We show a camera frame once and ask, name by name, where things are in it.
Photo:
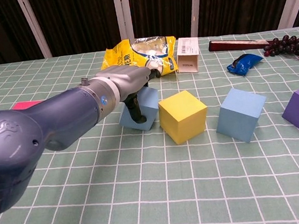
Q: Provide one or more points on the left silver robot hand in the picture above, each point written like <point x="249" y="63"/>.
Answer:
<point x="129" y="77"/>

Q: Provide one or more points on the light blue foam cube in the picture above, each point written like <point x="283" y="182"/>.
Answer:
<point x="237" y="121"/>
<point x="148" y="101"/>

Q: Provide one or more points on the yellow foam cube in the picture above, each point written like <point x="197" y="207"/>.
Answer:
<point x="182" y="119"/>

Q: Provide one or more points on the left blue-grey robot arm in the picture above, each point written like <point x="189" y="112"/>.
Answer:
<point x="45" y="123"/>

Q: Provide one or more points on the yellow marshmallow bag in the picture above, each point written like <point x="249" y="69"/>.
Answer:
<point x="121" y="54"/>

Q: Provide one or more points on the dark pleated curtain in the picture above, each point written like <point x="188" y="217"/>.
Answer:
<point x="79" y="17"/>

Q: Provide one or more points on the dark red folded fan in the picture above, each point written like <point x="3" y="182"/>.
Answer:
<point x="225" y="45"/>

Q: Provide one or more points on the pink-red foam cube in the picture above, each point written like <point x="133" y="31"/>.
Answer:
<point x="24" y="105"/>

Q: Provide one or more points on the blue snack packet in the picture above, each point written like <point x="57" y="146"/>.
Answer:
<point x="241" y="65"/>

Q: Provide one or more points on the green checked tablecloth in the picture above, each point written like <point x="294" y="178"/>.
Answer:
<point x="174" y="190"/>

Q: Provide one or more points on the dark red grape bunch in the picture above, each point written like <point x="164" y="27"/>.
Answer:
<point x="282" y="46"/>

